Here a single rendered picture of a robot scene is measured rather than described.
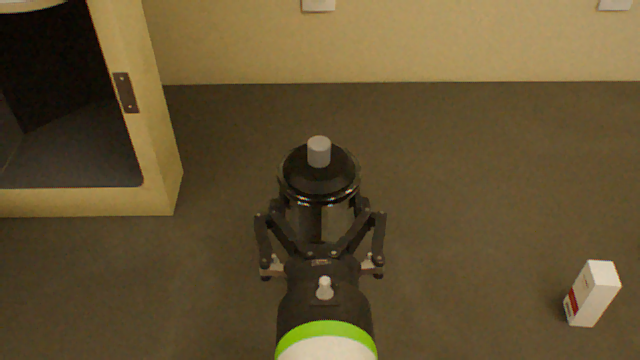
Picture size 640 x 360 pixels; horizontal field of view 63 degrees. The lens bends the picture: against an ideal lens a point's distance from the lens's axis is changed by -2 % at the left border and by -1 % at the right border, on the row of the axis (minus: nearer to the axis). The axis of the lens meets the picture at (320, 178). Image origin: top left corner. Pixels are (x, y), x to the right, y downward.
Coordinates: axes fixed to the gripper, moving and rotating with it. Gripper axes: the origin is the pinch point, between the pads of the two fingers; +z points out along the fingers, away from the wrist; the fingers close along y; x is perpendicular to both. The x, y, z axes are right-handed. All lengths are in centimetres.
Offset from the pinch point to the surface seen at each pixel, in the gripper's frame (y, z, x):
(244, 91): 16, 53, 6
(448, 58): -31, 58, 1
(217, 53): 22, 58, -1
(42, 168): 47, 20, 6
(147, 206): 29.1, 16.6, 12.4
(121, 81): 26.8, 10.6, -12.4
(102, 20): 26.9, 8.7, -21.3
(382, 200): -11.7, 19.9, 14.1
